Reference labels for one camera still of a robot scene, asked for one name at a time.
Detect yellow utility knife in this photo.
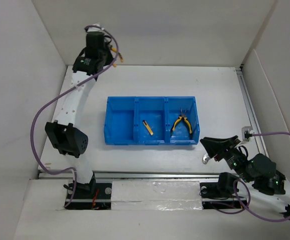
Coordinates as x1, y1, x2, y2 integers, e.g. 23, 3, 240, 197
142, 120, 154, 136

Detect blue bin middle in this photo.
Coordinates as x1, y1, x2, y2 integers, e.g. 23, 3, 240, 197
138, 97, 165, 145

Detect blue bin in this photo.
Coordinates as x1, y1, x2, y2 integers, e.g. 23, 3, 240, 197
104, 96, 135, 145
138, 97, 165, 145
165, 96, 200, 146

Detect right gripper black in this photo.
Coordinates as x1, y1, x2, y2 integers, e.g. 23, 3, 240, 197
199, 134, 252, 182

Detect silver metal tool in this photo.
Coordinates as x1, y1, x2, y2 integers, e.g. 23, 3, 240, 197
202, 154, 211, 165

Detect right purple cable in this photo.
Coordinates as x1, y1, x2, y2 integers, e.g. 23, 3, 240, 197
217, 131, 290, 223

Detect large yellow needle-nose pliers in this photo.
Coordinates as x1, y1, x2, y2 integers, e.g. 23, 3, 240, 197
170, 108, 193, 138

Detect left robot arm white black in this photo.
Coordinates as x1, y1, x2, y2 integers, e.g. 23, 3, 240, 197
45, 31, 113, 198

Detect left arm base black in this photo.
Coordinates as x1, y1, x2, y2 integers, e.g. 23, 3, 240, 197
64, 182, 112, 210

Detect aluminium rail front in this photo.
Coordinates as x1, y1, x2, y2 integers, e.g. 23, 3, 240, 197
38, 170, 225, 181

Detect small yellow needle-nose pliers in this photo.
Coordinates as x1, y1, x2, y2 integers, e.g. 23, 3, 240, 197
110, 45, 124, 68

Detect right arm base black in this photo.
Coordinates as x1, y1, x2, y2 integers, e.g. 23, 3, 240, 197
199, 182, 242, 210

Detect blue bin right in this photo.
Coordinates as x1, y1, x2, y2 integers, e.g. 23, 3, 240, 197
165, 96, 200, 146

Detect blue bin left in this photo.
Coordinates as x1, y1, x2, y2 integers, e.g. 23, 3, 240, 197
104, 96, 135, 145

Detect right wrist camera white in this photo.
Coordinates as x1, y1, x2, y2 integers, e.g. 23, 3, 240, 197
241, 126, 254, 143

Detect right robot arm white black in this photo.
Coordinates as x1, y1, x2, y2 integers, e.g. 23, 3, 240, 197
199, 135, 290, 222

